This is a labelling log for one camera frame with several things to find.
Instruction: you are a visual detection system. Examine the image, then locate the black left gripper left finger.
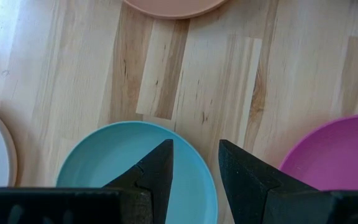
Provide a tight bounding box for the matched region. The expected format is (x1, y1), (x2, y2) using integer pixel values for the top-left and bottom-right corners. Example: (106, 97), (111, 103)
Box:
(103, 139), (174, 224)

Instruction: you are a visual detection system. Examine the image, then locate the magenta pink plate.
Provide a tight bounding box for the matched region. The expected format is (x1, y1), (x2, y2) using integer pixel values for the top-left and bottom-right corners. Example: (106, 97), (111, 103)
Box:
(278, 114), (358, 191)

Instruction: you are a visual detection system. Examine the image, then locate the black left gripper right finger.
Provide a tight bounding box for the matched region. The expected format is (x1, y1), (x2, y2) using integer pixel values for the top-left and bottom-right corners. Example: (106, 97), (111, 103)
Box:
(218, 139), (335, 224)

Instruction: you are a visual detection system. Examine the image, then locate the pale teal plate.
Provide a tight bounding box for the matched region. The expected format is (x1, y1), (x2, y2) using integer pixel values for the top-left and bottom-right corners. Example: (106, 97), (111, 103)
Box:
(56, 120), (219, 224)

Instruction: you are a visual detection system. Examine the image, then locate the terracotta plate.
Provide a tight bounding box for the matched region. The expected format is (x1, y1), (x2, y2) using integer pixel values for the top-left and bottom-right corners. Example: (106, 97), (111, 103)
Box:
(122, 0), (229, 20)

